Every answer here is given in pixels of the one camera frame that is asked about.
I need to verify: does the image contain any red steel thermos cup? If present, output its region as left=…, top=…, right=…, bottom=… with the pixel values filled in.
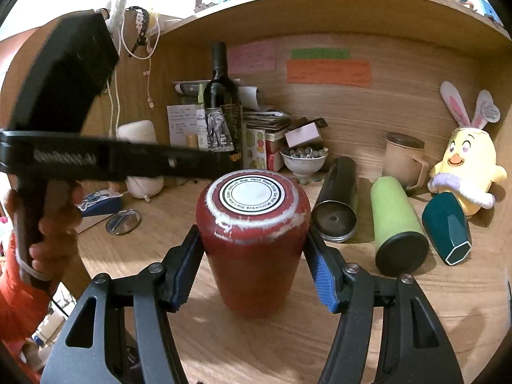
left=196, top=170, right=311, bottom=318

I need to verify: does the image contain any teal hexagonal cup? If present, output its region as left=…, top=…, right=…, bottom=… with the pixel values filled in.
left=422, top=192, right=472, bottom=266

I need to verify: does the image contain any person's left hand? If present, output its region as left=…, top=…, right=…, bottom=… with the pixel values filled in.
left=14, top=181, right=83, bottom=289

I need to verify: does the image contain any blue patterned pouch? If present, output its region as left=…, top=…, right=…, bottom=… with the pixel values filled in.
left=78, top=189, right=122, bottom=218

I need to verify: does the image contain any green cylindrical bottle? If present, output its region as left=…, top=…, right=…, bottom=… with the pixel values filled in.
left=371, top=176, right=429, bottom=277

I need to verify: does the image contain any cream oval case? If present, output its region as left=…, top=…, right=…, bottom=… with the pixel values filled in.
left=116, top=120, right=164, bottom=202

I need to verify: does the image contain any black cylindrical thermos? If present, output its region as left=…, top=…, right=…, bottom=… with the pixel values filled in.
left=312, top=156, right=358, bottom=243

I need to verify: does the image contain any white handwritten note paper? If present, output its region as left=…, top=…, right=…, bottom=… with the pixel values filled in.
left=167, top=104, right=197, bottom=147

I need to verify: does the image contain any beige mug with lid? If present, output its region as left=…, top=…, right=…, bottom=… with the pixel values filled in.
left=382, top=132, right=429, bottom=192

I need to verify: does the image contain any dark wine bottle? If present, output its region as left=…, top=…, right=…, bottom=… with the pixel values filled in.
left=203, top=42, right=242, bottom=172

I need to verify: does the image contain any yellow chick bunny plush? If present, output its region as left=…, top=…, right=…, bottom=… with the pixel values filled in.
left=427, top=81, right=508, bottom=218

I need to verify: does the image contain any white bowl of pebbles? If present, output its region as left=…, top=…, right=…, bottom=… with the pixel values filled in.
left=280, top=147, right=329, bottom=185

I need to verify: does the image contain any white open small box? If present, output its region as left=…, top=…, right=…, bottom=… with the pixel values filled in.
left=285, top=118, right=328, bottom=148

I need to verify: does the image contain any fruit pattern box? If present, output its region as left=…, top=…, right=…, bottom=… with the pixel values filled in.
left=243, top=128, right=267, bottom=170

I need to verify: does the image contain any red small box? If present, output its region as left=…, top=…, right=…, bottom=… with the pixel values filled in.
left=265, top=132, right=286, bottom=172

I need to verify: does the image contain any stack of papers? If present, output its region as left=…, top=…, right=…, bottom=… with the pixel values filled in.
left=242, top=111, right=292, bottom=131

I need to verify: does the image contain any pink sticky note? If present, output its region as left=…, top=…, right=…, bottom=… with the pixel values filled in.
left=228, top=41, right=276, bottom=75

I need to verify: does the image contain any orange sticky note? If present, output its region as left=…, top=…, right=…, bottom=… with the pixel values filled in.
left=286, top=59, right=372, bottom=88

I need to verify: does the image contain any green sticky note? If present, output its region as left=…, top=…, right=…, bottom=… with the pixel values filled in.
left=291, top=48, right=351, bottom=60

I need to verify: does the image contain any white hanging cable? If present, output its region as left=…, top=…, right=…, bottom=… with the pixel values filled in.
left=105, top=0, right=162, bottom=137

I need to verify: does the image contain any black braided bracelet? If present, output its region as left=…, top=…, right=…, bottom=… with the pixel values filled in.
left=125, top=5, right=151, bottom=58

